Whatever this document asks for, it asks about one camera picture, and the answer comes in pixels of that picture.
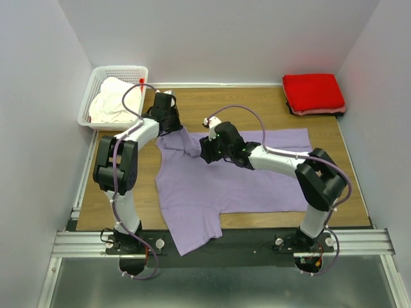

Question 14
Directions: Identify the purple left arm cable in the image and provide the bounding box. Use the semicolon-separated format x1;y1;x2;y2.
110;83;161;282

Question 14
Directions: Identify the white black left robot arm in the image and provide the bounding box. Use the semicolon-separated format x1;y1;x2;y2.
92;90;182;253

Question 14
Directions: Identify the white crumpled t shirt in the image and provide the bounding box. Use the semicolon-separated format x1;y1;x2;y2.
89;77;137;124

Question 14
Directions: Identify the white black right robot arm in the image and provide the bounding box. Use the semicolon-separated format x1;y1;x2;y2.
200;117;353;252

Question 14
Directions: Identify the aluminium frame rail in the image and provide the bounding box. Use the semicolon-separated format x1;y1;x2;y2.
37;205;402;308

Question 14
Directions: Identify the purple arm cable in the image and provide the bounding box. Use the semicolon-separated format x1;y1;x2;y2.
205;105;353;277
110;83;161;282

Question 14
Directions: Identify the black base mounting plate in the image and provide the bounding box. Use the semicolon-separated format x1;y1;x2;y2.
100;228;334;270

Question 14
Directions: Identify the folded black t shirt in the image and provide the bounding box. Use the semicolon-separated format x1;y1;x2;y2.
284;101;346;118

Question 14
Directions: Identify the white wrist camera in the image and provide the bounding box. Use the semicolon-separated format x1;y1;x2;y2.
162;90;177;107
203;116;222;141

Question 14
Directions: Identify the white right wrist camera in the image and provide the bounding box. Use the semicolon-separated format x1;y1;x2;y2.
203;116;222;141

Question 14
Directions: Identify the folded pink t shirt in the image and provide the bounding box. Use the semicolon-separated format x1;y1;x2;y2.
293;106;347;116

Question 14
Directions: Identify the purple t shirt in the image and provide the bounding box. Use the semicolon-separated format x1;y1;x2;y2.
155;129;307;255

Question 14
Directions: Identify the red garment in basket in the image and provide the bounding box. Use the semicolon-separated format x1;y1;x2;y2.
139;78;146;93

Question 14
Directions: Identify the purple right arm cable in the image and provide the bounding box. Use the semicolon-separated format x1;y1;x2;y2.
205;105;353;277

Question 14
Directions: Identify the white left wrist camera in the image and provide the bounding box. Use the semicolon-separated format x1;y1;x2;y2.
162;90;177;107

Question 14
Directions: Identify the white plastic laundry basket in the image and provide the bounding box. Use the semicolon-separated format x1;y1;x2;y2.
78;65;148;131

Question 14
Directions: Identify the folded red t shirt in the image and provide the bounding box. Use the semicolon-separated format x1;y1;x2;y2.
283;74;345;115

